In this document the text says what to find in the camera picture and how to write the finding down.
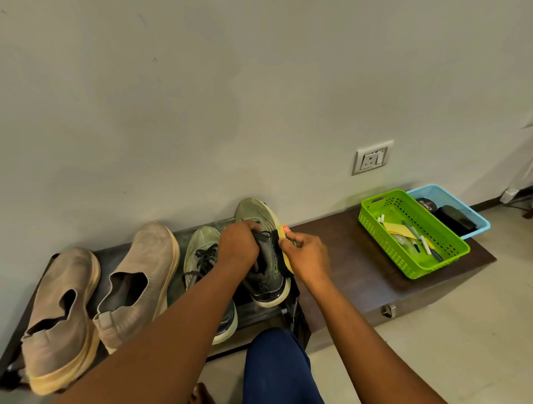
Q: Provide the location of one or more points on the white wall socket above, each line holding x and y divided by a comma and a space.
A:
372, 159

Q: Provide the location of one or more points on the person's right forearm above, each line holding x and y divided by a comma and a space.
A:
374, 353

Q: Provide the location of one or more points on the beige suede shoe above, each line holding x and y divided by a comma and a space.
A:
62, 345
154, 249

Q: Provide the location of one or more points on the green plastic basket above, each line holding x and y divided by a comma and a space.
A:
412, 268

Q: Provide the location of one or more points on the dark blue trousers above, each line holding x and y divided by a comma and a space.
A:
275, 370

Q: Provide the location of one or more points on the dark brown low bench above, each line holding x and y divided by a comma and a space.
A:
354, 266

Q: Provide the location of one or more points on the brown wooden furniture leg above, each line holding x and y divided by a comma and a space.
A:
528, 213

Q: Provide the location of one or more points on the grey furniture base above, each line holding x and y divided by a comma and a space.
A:
509, 195

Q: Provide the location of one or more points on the person's right hand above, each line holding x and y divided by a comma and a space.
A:
306, 258

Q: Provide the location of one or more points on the yellow sticky note pad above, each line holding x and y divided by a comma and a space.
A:
397, 229

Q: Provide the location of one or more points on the green sneaker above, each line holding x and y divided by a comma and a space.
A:
200, 245
254, 208

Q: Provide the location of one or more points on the round black polish tin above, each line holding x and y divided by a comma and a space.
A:
426, 204

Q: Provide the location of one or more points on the person's left forearm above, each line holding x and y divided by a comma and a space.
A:
158, 345

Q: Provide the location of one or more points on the yellow-edged shoe shine sponge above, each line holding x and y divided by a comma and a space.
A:
285, 229

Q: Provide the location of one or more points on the black metal shoe rack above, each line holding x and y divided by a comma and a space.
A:
181, 245

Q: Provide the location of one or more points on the person's left hand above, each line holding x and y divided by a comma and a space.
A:
237, 245

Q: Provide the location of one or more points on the dark skirting strip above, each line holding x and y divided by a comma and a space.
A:
485, 204

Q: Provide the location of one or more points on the light blue plastic basket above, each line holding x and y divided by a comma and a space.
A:
445, 195

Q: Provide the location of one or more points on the teal pen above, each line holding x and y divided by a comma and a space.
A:
410, 229

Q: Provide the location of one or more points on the person's left foot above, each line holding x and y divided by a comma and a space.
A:
202, 394

